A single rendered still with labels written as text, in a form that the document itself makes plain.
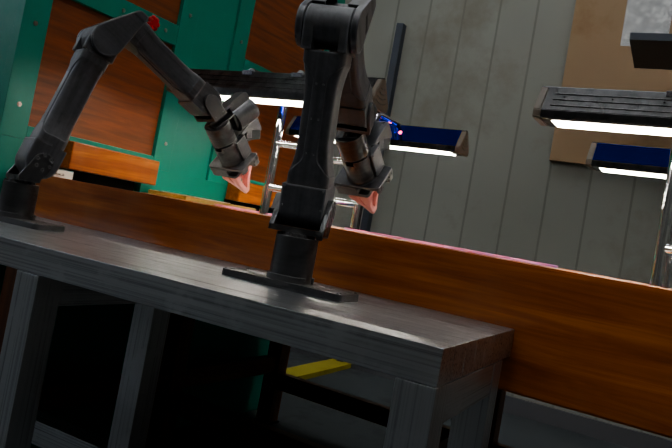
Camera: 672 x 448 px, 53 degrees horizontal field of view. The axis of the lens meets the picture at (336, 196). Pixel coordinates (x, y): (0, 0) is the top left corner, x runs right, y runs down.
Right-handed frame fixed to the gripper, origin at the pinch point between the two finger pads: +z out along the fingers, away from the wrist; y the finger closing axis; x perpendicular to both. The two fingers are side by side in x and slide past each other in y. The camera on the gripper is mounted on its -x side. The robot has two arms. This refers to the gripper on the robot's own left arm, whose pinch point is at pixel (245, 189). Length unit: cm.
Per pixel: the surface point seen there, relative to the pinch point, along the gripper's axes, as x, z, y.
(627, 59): -221, 100, -45
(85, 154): 7.9, -11.3, 41.7
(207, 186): -27, 31, 47
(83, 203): 27.1, -16.1, 19.2
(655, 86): -212, 109, -59
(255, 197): -38, 45, 41
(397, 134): -56, 25, -9
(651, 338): 29, -15, -94
